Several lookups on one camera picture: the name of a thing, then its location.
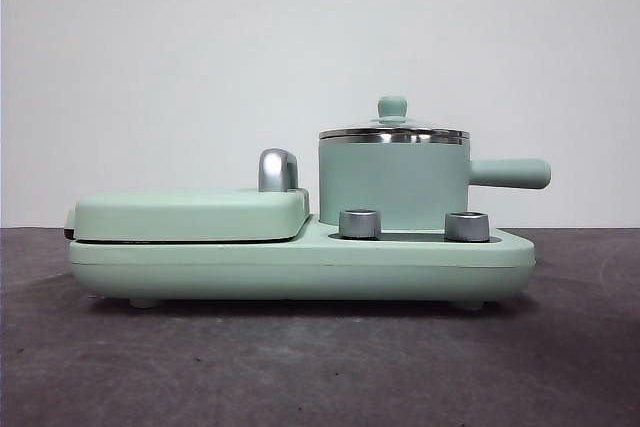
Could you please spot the glass lid with green knob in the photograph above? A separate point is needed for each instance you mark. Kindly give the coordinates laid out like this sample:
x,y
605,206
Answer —
x,y
392,107

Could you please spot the silver control knob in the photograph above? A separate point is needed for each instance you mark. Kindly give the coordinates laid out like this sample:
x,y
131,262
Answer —
x,y
466,226
359,224

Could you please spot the mint green breakfast machine base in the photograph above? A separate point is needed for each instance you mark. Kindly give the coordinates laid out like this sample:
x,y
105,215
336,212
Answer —
x,y
300,267

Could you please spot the mint green griddle cover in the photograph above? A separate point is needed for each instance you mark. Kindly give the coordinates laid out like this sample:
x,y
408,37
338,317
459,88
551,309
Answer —
x,y
175,217

